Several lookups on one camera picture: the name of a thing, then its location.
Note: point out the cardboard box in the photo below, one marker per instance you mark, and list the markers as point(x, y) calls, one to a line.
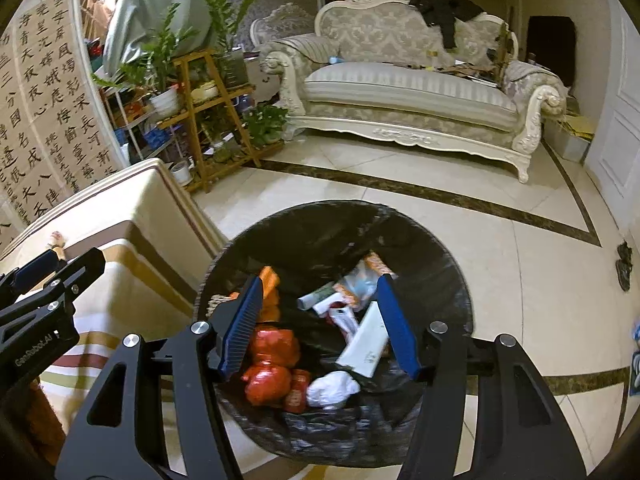
point(575, 140)

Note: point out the red plastic bag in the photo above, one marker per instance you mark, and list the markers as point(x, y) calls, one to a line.
point(270, 385)

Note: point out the blue and white object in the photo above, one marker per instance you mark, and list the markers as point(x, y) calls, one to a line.
point(636, 360)

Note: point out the brown patterned wrapper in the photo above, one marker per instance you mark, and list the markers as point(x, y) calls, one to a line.
point(216, 302)

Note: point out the calligraphy wall scroll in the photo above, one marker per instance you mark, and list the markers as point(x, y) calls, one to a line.
point(45, 110)

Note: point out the white paper box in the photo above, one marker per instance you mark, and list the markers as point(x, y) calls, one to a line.
point(362, 345)

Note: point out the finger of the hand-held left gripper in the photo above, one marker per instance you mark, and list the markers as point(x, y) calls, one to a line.
point(35, 265)
point(82, 267)

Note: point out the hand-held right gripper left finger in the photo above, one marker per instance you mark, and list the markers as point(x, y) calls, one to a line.
point(245, 327)

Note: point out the tall plant in dark pot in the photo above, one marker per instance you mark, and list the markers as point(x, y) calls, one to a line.
point(225, 15)

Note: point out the ornate cream armchair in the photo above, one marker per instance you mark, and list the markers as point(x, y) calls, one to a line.
point(282, 22)

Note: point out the leafy plant in white pot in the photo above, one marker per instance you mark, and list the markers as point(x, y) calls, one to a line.
point(164, 102)

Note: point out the white floor pot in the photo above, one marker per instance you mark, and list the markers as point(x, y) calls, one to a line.
point(181, 172)

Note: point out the black lined trash bin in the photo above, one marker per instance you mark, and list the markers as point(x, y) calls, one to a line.
point(325, 240)

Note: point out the red crumpled packet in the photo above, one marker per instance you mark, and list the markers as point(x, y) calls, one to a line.
point(298, 392)

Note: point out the pale green curtain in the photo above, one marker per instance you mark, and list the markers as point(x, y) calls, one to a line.
point(145, 5)

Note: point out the orange plastic bag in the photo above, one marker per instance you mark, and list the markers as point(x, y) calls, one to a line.
point(270, 300)

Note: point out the metal storage rack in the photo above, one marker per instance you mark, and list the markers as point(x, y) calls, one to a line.
point(125, 125)

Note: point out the ornate cream sofa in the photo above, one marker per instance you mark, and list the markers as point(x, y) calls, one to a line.
point(410, 95)

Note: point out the small leafy floor plant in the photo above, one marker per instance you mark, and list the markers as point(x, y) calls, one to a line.
point(265, 122)

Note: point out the blue plastic crate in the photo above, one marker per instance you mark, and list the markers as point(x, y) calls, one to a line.
point(156, 137)

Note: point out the clutter of papers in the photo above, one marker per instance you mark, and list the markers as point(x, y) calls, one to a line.
point(470, 70)

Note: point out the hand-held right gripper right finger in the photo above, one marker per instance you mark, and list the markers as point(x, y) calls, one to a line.
point(397, 327)

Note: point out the white crumpled tissue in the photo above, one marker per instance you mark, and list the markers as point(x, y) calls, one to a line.
point(330, 390)

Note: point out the white rolled tube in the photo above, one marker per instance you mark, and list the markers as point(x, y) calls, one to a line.
point(315, 299)

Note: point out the black jacket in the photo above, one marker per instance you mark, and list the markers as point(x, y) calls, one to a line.
point(440, 5)

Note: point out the white panelled door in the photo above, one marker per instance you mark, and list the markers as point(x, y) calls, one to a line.
point(615, 135)

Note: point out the colourful snack wrapper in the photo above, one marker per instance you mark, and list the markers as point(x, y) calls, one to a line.
point(357, 282)

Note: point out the striped tablecloth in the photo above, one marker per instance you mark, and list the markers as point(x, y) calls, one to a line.
point(125, 240)

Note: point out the wooden plant stand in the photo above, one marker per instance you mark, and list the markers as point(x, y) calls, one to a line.
point(190, 110)

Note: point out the red and white packet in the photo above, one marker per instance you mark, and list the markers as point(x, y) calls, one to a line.
point(345, 317)

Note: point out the dark slipper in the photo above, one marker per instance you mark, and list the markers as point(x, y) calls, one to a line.
point(624, 265)

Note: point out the small pink object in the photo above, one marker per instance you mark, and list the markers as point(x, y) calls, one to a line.
point(56, 237)

